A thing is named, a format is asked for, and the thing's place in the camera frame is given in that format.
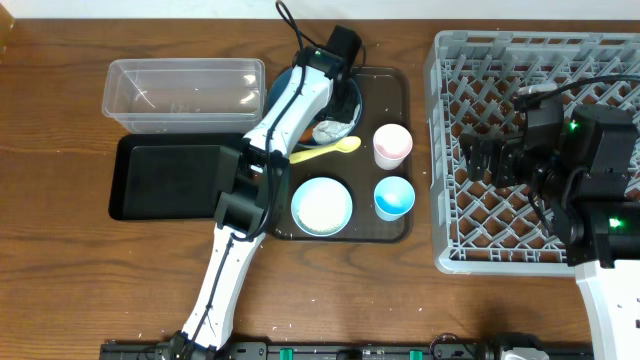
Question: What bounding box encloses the yellow plastic spoon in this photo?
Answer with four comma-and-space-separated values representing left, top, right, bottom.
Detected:
289, 136, 362, 164

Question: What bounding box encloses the orange carrot piece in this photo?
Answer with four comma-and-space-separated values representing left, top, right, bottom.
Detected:
299, 128, 313, 143

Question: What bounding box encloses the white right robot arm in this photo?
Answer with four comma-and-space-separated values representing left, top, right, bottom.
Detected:
459, 74, 639, 359

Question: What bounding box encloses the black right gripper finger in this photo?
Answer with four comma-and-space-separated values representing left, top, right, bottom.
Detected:
462, 141, 500, 185
459, 133, 500, 150

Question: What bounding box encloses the black waste tray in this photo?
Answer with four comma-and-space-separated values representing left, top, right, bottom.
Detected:
108, 133, 242, 221

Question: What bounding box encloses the clear plastic waste bin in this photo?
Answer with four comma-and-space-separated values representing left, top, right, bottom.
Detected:
102, 58, 266, 134

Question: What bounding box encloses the white napkin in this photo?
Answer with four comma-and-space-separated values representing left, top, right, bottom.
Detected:
312, 105, 361, 145

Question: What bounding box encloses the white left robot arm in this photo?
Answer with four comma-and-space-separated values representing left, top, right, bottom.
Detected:
167, 25, 362, 359

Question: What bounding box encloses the pink plastic cup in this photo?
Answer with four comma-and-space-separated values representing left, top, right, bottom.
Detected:
373, 124, 413, 170

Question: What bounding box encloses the brown serving tray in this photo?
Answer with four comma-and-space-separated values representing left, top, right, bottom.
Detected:
289, 67, 413, 244

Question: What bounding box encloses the dark blue plate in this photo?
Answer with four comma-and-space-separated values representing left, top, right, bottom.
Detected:
257, 66, 362, 152

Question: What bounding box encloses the light blue plastic cup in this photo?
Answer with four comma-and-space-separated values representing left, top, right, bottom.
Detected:
373, 176, 416, 222

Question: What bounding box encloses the light blue bowl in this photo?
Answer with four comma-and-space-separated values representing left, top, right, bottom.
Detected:
291, 177, 353, 237

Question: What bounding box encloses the grey dishwasher rack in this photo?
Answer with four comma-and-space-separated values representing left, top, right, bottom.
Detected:
424, 30, 639, 277

